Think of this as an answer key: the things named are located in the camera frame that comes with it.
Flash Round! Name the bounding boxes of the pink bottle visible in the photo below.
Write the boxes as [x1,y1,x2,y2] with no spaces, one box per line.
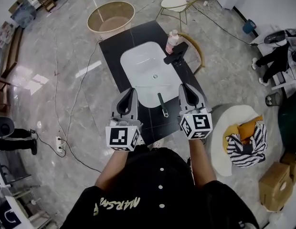
[165,29,179,54]

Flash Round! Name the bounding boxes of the black and white striped bag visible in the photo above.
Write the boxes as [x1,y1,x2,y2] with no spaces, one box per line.
[225,122,268,168]

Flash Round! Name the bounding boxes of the white power strip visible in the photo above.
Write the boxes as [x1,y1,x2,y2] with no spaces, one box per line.
[55,135,64,153]

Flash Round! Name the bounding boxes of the round tan glass-top table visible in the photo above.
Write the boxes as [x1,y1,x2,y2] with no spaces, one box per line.
[86,0,136,40]

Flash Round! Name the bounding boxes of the long wooden bench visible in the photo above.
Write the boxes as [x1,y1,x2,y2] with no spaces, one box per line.
[0,25,25,79]

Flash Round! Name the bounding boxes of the short black floor cable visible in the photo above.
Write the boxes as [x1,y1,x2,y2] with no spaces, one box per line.
[31,129,102,174]

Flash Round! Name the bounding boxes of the person's patterned shoe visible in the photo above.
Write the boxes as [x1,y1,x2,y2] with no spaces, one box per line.
[148,138,165,150]

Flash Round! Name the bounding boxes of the white wire rack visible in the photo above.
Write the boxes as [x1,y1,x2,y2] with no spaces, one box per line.
[0,173,57,229]

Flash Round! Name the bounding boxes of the grey floor cable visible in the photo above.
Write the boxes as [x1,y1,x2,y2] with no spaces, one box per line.
[65,39,102,142]

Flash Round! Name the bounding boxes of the white sink basin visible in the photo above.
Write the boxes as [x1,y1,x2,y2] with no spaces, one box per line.
[120,41,183,109]

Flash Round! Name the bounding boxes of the white seat green frame chair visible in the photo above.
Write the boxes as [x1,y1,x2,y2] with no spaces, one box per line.
[155,0,201,32]

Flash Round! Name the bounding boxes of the blue bin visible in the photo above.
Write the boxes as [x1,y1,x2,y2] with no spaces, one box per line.
[242,19,257,35]

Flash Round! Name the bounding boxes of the person's left forearm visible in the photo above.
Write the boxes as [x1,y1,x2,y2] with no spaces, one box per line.
[95,148,129,191]

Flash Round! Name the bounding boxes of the round grey fan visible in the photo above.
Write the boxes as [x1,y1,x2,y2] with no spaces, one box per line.
[0,116,15,138]

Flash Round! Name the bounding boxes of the brown wooden chair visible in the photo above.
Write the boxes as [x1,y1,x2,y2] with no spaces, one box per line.
[0,77,11,113]

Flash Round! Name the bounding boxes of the person's right forearm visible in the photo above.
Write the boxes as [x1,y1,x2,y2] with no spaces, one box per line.
[188,138,218,189]

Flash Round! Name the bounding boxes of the gold curved-back chair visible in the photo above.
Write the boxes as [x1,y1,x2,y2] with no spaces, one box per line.
[178,32,206,75]

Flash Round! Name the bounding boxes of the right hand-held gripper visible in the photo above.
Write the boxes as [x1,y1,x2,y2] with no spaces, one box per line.
[178,83,213,140]

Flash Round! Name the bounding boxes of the grey painted canvas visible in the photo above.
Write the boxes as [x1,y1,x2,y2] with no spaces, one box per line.
[10,0,38,29]

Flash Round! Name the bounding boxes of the black vanity unit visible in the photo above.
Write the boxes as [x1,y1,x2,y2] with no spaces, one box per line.
[98,20,212,146]

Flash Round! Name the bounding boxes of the dark green squeegee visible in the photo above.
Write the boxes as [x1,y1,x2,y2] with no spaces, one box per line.
[157,93,169,118]

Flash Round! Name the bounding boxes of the orange cushion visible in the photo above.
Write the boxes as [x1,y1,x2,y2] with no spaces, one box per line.
[223,114,264,152]

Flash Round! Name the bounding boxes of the black faucet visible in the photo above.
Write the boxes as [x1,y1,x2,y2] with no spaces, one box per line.
[163,42,189,65]

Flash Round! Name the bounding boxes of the long black floor cable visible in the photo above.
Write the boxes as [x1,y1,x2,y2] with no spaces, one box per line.
[159,0,260,47]

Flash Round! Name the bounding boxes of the small cardboard box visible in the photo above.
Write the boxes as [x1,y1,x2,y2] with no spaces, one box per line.
[280,151,296,185]

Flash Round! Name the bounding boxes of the white lounge chair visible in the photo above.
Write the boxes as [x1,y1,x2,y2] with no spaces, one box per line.
[209,104,267,177]

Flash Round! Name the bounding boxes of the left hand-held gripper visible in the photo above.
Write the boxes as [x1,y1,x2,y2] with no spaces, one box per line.
[105,87,145,152]

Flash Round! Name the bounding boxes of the large cardboard box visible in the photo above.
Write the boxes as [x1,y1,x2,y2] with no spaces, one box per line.
[258,162,294,212]

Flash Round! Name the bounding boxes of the person's black shirt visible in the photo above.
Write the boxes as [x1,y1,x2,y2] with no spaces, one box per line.
[59,146,260,229]

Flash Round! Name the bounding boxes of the white floor cable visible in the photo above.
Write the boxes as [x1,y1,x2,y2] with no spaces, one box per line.
[46,26,67,139]

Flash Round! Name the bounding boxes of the dark green table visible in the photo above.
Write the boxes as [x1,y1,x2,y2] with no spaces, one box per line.
[277,95,296,154]

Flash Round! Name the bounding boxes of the black mesh waste basket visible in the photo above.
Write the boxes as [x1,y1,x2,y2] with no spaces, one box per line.
[265,92,282,107]

